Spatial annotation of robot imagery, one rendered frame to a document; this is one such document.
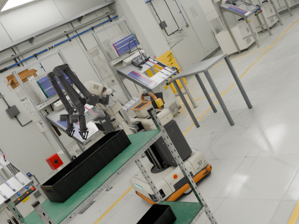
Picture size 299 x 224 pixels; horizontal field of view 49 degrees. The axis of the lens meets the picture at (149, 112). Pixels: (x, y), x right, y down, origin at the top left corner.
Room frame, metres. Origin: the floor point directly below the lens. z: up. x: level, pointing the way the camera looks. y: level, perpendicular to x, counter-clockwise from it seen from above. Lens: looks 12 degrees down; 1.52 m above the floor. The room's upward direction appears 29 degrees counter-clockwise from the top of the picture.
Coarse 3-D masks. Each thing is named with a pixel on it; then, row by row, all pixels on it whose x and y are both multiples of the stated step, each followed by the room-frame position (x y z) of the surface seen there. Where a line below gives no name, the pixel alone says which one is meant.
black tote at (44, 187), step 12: (108, 132) 2.15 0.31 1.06; (120, 132) 2.01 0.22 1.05; (96, 144) 2.07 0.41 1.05; (108, 144) 1.93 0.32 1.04; (120, 144) 1.98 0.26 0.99; (84, 156) 2.00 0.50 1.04; (96, 156) 1.86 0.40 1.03; (108, 156) 1.90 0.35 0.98; (72, 168) 1.93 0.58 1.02; (84, 168) 1.79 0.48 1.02; (96, 168) 1.83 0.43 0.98; (48, 180) 1.83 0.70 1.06; (60, 180) 1.70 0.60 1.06; (72, 180) 1.73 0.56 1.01; (84, 180) 1.77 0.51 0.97; (48, 192) 1.74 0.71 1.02; (60, 192) 1.67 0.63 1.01; (72, 192) 1.71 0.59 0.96
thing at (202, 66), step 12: (204, 60) 4.38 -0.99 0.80; (216, 60) 3.94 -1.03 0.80; (228, 60) 4.03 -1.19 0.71; (180, 72) 4.50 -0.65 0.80; (192, 72) 4.03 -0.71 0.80; (204, 72) 3.84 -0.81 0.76; (240, 84) 4.03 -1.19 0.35; (180, 96) 4.42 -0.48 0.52; (216, 96) 3.85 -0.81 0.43; (228, 120) 3.85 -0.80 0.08
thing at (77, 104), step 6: (60, 72) 2.73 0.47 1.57; (60, 78) 2.74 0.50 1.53; (66, 84) 2.75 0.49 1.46; (66, 90) 2.74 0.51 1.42; (72, 90) 2.76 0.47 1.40; (72, 96) 2.75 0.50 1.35; (72, 102) 2.76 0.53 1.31; (78, 102) 2.75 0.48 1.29; (78, 108) 2.73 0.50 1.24; (84, 108) 2.75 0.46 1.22
